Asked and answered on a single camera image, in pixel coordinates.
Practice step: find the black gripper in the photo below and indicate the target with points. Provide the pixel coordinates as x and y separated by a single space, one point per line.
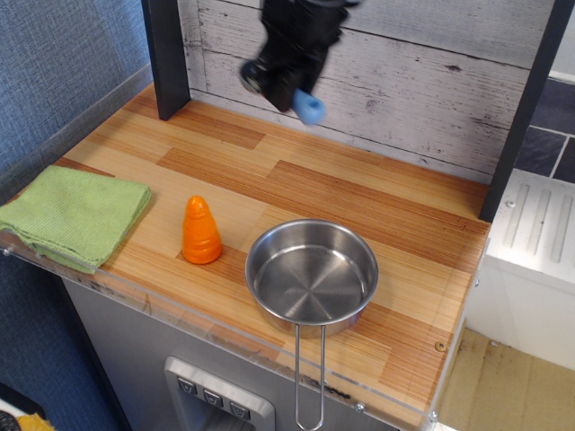
299 36

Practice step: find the blue spoon with grey bowl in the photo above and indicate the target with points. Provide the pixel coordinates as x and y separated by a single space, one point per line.
309 109

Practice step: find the orange toy carrot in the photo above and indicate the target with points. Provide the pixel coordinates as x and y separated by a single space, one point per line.
201 241

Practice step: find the green folded cloth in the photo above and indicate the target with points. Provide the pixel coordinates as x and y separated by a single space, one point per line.
75 218

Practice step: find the clear acrylic edge guard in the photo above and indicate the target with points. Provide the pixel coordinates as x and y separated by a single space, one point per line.
394 359

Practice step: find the white ridged sink unit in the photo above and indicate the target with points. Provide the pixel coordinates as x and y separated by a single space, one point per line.
524 293

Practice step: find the silver dispenser button panel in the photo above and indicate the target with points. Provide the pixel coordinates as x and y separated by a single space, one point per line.
204 401

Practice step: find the yellow object at corner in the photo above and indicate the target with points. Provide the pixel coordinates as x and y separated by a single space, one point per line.
34 423

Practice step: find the dark grey left post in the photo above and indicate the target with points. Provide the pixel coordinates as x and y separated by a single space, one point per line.
167 57

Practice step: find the dark grey post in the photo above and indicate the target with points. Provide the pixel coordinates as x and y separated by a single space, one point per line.
167 57
545 55

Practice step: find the steel pot with wire handle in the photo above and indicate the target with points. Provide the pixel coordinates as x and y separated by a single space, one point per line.
311 278

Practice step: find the dark grey right post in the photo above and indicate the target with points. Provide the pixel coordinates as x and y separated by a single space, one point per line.
545 55

